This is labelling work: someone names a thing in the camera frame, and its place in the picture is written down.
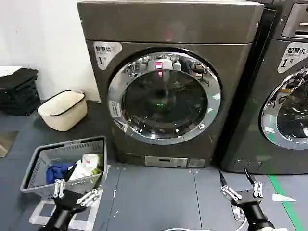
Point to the silver number label sticker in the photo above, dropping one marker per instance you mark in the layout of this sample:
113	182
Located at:
292	56
106	54

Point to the brown floor mat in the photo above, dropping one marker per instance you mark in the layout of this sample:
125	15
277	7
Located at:
7	144

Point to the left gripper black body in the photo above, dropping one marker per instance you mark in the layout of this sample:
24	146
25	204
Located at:
68	201

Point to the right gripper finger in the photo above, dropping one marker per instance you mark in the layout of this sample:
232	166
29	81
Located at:
229	191
257	189

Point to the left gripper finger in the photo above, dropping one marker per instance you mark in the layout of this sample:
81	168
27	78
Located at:
59	188
91	196

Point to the grey plastic laundry basket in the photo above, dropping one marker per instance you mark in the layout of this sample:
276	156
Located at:
41	156

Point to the white paper scrap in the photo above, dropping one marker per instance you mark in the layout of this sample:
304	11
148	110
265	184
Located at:
282	197

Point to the grey front-loading dryer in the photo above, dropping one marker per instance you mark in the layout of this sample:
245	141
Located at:
168	21

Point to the stack of black mats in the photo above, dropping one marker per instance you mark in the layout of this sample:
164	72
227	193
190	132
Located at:
19	93

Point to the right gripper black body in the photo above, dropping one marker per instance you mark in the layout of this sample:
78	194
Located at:
247	197

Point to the clear acrylic floor plate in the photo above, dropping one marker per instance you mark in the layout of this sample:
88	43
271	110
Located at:
83	215

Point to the white garment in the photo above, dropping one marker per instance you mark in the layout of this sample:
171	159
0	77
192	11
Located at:
80	169

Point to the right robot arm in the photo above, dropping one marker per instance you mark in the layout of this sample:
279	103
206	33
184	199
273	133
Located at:
257	217

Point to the white fabric bin black trim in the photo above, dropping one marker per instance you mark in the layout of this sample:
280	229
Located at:
63	110

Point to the green garment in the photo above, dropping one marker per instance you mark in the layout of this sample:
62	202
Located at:
97	171

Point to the green floor tape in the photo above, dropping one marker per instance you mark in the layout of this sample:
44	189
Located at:
285	192

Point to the round glass dryer door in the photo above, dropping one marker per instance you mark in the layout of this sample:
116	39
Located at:
166	101

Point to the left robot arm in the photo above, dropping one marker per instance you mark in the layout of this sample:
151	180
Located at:
59	220

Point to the round chrome-rimmed glass door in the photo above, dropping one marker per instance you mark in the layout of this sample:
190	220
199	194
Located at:
292	120

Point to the grey dryer with drawer panel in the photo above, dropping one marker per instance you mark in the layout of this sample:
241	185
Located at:
243	134

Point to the blue garment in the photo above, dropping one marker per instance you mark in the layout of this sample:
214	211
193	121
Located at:
56	172

